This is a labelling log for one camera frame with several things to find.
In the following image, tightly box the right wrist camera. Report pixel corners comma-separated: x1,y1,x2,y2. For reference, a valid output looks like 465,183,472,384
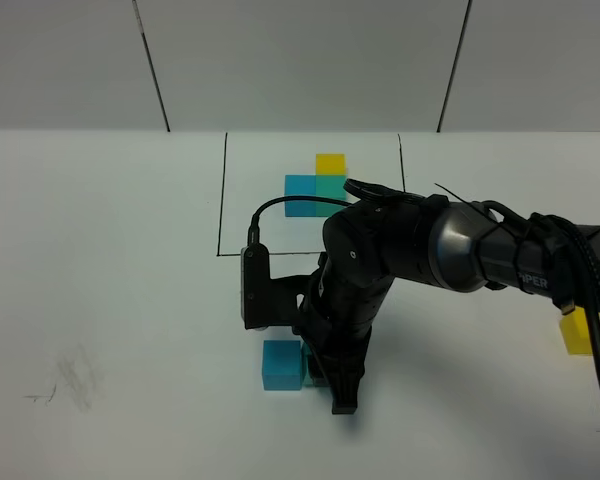
241,243,310,330

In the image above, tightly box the green template cube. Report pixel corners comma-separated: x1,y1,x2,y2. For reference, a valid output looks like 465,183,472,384
315,175,347,218

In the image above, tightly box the blue template cube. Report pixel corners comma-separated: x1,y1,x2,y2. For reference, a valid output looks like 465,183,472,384
284,175,316,218

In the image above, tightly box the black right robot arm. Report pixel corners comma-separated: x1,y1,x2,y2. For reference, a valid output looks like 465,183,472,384
301,195,600,415

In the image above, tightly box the yellow template cube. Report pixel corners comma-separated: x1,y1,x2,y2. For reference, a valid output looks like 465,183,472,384
315,153,347,176

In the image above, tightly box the white template sheet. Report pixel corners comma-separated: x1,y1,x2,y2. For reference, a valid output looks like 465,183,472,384
218,132,406,256

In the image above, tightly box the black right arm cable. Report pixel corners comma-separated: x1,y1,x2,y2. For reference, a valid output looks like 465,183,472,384
247,179,600,451

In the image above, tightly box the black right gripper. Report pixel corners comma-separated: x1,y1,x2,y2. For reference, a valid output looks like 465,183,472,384
292,253,394,415

